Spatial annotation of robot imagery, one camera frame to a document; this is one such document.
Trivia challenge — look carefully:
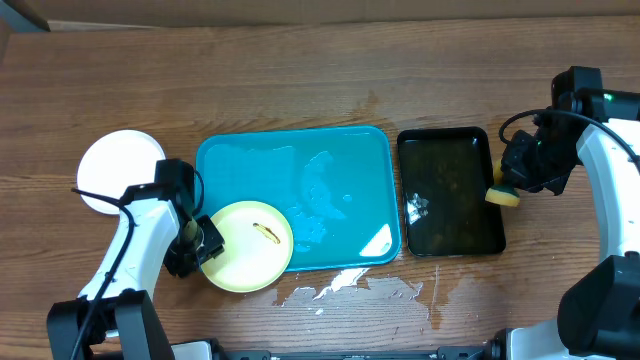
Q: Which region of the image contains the yellow green scrub sponge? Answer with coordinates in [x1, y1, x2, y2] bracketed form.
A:
[485, 161, 520, 207]

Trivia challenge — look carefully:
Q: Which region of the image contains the yellow plate with sauce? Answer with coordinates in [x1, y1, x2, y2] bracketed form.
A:
[201, 201, 294, 293]

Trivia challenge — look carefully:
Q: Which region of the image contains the white plate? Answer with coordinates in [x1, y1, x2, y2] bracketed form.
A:
[76, 130, 166, 199]

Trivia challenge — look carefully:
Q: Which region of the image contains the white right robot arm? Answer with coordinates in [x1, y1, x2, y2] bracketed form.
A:
[500, 88, 639, 359]

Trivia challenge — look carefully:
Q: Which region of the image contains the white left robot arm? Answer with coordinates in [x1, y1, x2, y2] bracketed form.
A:
[47, 199, 224, 359]

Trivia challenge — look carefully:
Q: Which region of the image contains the black water tray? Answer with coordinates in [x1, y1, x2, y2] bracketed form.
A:
[397, 127, 506, 257]

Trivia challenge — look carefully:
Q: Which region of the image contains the teal plastic tray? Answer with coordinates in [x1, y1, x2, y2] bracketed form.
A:
[196, 125, 402, 272]

